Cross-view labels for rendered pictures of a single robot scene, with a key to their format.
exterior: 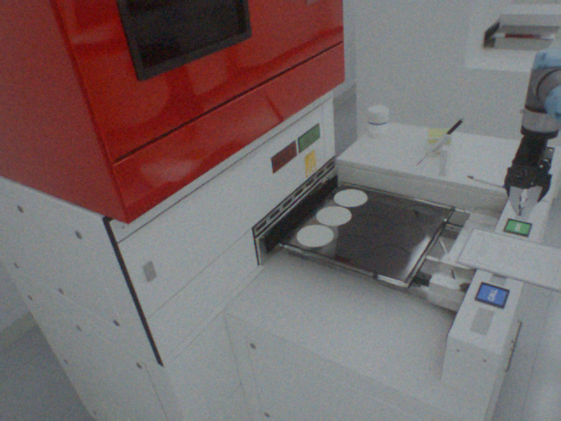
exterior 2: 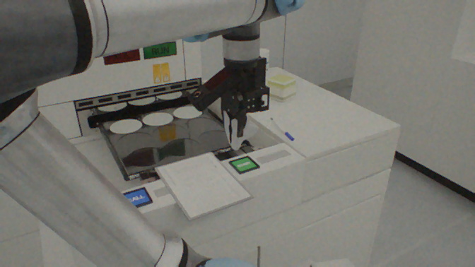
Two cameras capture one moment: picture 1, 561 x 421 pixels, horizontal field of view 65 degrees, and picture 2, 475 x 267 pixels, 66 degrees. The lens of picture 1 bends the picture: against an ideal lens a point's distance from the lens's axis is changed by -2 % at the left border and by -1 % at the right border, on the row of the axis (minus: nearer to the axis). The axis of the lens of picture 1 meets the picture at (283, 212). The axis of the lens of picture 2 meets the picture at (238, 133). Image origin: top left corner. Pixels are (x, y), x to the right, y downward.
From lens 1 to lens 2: 0.86 m
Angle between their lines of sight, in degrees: 20
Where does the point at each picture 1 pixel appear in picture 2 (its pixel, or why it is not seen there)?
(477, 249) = (184, 166)
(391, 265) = (138, 161)
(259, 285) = not seen: hidden behind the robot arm
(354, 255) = (127, 146)
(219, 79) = not seen: outside the picture
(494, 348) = not seen: hidden behind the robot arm
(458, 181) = (259, 119)
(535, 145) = (227, 73)
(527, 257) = (210, 186)
